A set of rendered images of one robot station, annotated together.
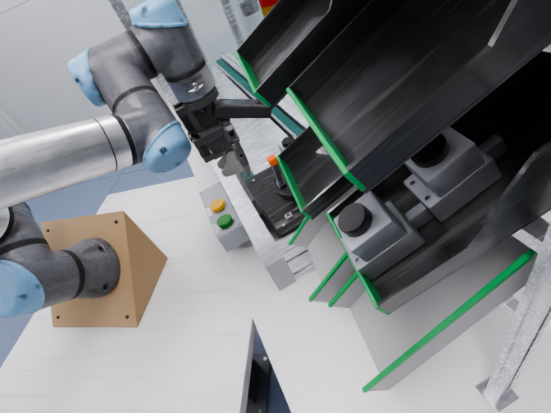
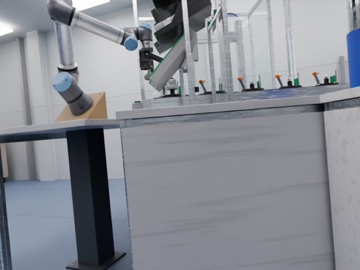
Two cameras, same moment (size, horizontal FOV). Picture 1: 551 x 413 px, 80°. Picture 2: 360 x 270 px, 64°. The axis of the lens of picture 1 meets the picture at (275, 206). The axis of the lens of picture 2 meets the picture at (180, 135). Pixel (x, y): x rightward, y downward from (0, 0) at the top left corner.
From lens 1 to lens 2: 1.34 m
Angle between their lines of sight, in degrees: 41
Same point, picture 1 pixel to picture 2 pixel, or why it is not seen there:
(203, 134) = (143, 59)
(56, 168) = (107, 28)
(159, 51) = (141, 31)
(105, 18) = not seen: hidden behind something
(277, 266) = (147, 102)
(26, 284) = (69, 78)
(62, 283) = (75, 89)
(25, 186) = (100, 27)
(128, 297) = (87, 114)
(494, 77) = not seen: outside the picture
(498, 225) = (176, 19)
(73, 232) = not seen: hidden behind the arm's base
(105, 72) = (127, 29)
